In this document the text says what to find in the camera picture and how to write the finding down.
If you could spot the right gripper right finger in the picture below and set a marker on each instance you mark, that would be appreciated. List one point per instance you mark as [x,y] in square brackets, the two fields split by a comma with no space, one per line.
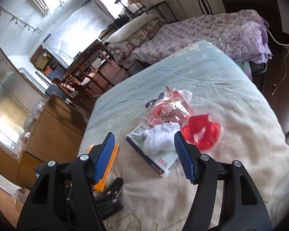
[226,197]

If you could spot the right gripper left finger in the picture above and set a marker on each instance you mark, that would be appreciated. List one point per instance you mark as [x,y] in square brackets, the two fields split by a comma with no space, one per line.
[62,197]

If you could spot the white tissue paper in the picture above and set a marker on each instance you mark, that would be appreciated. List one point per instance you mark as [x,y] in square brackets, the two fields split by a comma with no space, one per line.
[160,138]

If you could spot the wooden cabinet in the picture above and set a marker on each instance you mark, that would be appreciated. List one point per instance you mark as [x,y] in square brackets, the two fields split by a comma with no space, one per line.
[56,135]

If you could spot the white blue medicine box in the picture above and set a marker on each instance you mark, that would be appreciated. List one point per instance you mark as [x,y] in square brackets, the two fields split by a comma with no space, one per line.
[162,161]

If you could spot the white blue quilt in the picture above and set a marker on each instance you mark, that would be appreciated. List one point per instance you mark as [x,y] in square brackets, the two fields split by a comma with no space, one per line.
[217,87]

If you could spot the red snack wrapper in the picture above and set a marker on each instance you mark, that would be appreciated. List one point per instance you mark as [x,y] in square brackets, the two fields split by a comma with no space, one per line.
[169,106]

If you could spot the wooden chair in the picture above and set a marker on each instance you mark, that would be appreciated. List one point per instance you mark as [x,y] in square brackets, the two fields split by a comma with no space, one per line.
[77,81]

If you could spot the bookshelf with books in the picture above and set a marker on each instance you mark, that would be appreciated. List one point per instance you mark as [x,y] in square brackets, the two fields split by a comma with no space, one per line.
[47,63]

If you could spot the wooden desk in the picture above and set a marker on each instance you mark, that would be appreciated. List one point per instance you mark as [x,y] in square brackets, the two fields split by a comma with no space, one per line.
[85,60]

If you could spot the folded floral blanket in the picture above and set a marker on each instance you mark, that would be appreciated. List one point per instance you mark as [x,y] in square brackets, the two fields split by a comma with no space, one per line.
[123,49]

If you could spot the white window curtain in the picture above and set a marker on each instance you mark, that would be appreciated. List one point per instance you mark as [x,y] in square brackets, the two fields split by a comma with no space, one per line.
[76,33]

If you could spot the white pillow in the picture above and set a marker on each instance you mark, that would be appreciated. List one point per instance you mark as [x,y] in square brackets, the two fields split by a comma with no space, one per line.
[130,28]

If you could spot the purple floral bed sheet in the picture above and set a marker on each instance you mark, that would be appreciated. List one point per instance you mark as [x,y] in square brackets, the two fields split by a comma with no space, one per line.
[242,36]

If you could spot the black metal bed headboard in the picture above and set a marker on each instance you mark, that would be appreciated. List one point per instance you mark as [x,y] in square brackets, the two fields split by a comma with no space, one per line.
[161,9]

